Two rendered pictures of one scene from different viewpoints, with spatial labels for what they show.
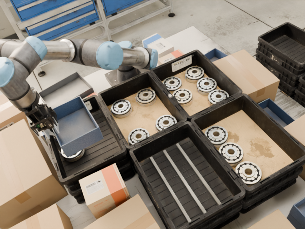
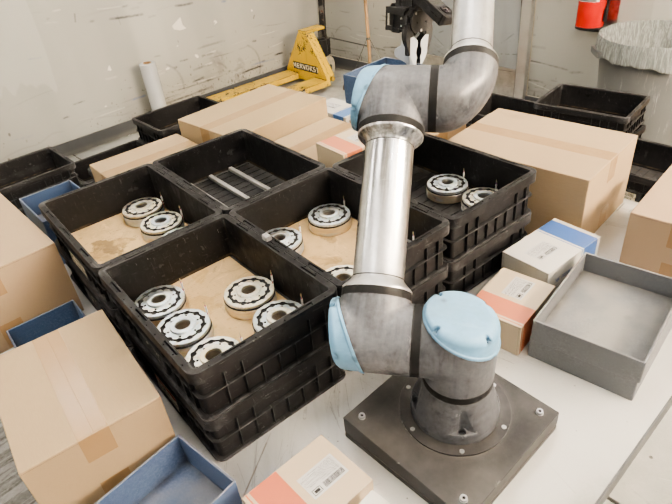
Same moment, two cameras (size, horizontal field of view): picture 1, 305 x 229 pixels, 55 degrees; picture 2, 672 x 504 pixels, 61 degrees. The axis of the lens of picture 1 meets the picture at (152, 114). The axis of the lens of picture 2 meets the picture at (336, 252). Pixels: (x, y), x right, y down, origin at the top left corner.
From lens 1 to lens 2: 199 cm
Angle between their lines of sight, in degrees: 95
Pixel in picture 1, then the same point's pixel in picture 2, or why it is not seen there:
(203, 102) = (199, 304)
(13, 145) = (552, 152)
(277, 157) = (87, 242)
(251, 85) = (66, 339)
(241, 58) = (51, 425)
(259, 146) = (109, 250)
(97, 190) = (353, 134)
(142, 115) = (340, 260)
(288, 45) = not seen: outside the picture
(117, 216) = not seen: hidden behind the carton
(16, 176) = (497, 133)
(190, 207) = (233, 181)
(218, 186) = not seen: hidden behind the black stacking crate
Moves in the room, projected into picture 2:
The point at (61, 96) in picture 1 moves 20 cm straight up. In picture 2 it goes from (621, 313) to (643, 229)
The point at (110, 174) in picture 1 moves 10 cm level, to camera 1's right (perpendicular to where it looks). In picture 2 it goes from (343, 146) to (308, 155)
